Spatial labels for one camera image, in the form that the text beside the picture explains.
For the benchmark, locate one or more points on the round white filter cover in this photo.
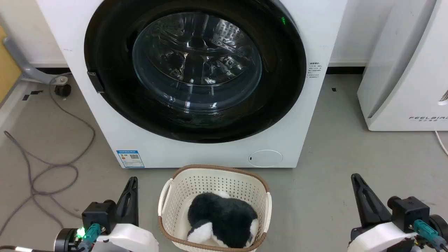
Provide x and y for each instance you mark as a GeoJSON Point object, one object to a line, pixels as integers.
{"type": "Point", "coordinates": [265, 158]}

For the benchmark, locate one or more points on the white air purifier appliance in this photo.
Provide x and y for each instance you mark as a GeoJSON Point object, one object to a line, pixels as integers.
{"type": "Point", "coordinates": [402, 70]}

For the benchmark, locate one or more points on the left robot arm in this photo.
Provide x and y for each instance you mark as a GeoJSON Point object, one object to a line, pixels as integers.
{"type": "Point", "coordinates": [66, 240]}

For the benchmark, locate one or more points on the light wooden board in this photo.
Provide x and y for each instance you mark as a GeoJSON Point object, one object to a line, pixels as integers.
{"type": "Point", "coordinates": [6, 68]}

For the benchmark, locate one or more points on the black and white plush toy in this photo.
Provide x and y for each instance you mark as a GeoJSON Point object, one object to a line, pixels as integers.
{"type": "Point", "coordinates": [224, 215]}

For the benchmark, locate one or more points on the grey table leg with caster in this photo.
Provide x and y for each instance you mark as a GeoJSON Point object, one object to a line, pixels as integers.
{"type": "Point", "coordinates": [28, 68]}

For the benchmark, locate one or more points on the blue energy label sticker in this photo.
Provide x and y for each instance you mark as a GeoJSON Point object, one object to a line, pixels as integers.
{"type": "Point", "coordinates": [130, 159]}

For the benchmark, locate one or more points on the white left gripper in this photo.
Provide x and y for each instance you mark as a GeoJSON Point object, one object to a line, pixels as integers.
{"type": "Point", "coordinates": [127, 238]}

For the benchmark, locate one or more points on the small printed text sticker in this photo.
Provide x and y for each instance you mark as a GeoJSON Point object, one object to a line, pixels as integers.
{"type": "Point", "coordinates": [314, 70]}

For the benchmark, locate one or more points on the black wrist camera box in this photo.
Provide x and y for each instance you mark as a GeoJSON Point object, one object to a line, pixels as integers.
{"type": "Point", "coordinates": [409, 211]}
{"type": "Point", "coordinates": [99, 213]}

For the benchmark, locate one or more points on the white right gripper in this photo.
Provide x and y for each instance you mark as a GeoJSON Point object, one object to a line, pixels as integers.
{"type": "Point", "coordinates": [379, 238]}

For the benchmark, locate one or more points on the white front-load washing machine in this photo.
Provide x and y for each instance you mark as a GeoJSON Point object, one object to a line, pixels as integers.
{"type": "Point", "coordinates": [105, 115]}

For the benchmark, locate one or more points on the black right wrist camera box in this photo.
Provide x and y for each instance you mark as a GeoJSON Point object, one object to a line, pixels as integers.
{"type": "Point", "coordinates": [409, 211]}

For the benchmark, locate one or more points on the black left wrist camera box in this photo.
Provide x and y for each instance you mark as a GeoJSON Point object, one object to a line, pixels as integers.
{"type": "Point", "coordinates": [99, 213]}

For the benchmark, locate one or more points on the black round glass washer door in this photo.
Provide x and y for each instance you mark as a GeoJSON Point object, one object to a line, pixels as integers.
{"type": "Point", "coordinates": [196, 70]}

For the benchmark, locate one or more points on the cream perforated laundry basket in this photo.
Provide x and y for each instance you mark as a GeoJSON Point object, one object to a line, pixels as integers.
{"type": "Point", "coordinates": [182, 189]}

